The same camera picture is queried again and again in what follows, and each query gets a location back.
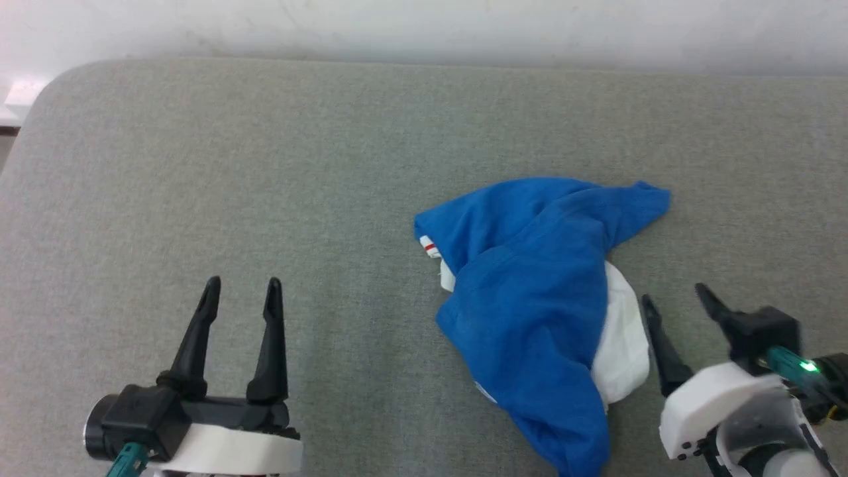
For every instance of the white box by wall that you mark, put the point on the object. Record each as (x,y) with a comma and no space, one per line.
(23,96)

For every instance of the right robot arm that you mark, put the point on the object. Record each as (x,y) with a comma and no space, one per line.
(768,437)

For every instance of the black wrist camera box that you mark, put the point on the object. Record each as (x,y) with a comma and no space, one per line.
(136,417)
(762,338)

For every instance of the grey fabric sofa cushion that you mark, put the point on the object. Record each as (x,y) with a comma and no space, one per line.
(265,199)

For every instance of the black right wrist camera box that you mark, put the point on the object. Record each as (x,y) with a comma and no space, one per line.
(762,338)

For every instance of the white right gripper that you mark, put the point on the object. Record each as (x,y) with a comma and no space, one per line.
(712,404)

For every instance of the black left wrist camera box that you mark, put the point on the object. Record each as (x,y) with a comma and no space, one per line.
(136,417)

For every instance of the blue jersey with white sleeves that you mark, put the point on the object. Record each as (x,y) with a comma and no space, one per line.
(530,311)

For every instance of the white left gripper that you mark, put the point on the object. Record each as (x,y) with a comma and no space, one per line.
(232,447)

